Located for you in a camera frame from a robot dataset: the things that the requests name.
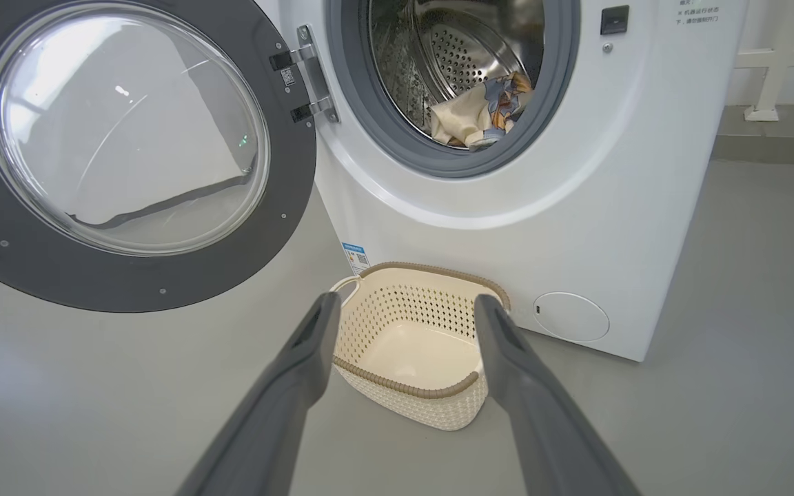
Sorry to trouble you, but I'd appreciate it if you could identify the blue bear print garment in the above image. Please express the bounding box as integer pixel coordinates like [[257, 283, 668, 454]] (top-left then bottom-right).
[[430, 71, 534, 152]]

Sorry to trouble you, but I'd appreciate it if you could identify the white metal frame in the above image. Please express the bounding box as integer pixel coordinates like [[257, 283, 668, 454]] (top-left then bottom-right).
[[735, 47, 794, 122]]

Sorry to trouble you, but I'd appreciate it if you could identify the small printed text label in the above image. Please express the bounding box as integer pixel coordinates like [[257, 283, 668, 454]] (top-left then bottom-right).
[[676, 0, 721, 25]]

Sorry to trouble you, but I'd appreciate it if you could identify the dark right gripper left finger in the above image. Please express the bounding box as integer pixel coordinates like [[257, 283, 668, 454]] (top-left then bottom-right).
[[175, 291, 343, 496]]

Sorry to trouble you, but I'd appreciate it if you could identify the white front-load washing machine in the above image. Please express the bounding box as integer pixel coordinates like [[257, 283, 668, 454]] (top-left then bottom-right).
[[252, 0, 749, 362]]

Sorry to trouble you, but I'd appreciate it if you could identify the cream perforated laundry basket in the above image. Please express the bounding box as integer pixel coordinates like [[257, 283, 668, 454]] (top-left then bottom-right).
[[332, 262, 511, 432]]

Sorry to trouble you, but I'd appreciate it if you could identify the metal door hinge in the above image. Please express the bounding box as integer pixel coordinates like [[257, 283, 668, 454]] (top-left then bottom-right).
[[269, 25, 340, 125]]

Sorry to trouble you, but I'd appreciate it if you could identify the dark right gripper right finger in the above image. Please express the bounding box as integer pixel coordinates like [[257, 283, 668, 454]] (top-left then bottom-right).
[[473, 294, 643, 496]]

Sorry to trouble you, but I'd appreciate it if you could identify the round white filter cover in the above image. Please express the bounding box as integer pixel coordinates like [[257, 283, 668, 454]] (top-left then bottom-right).
[[533, 292, 611, 343]]

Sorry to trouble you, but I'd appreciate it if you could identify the blue energy label sticker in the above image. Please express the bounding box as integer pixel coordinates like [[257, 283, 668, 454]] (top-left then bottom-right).
[[342, 242, 371, 275]]

